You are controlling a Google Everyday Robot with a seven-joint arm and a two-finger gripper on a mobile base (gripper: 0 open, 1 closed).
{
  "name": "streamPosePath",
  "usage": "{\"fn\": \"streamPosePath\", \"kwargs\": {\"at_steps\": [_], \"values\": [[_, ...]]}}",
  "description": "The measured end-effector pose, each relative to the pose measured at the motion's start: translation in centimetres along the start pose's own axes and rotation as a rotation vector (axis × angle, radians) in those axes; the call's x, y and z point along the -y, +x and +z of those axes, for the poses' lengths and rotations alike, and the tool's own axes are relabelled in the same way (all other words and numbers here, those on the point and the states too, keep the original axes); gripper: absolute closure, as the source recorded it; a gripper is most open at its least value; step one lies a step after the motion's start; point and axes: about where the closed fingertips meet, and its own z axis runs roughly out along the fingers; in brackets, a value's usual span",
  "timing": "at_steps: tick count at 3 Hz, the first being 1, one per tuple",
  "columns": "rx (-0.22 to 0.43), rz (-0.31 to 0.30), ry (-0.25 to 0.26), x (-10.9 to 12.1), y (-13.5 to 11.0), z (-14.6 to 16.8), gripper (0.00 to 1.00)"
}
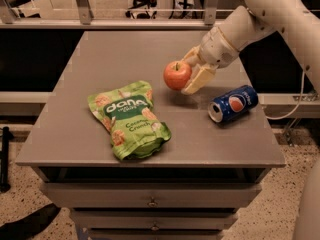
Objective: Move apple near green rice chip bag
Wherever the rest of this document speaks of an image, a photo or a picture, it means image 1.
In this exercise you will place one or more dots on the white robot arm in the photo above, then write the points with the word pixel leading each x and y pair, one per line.
pixel 249 23

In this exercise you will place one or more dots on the grey drawer cabinet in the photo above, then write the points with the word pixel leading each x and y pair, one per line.
pixel 134 160

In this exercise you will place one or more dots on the green rice chip bag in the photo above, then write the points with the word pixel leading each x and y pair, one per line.
pixel 126 113

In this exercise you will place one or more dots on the black office chair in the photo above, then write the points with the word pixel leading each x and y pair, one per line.
pixel 142 9

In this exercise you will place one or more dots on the red apple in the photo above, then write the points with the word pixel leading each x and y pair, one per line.
pixel 176 74

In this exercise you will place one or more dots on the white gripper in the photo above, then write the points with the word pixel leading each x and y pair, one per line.
pixel 218 51

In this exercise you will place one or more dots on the blue pepsi can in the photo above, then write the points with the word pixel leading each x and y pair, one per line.
pixel 234 103

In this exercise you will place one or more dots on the metal railing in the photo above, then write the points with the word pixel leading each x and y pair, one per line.
pixel 113 14

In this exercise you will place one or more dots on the black stand on floor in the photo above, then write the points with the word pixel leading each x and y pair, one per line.
pixel 6 136

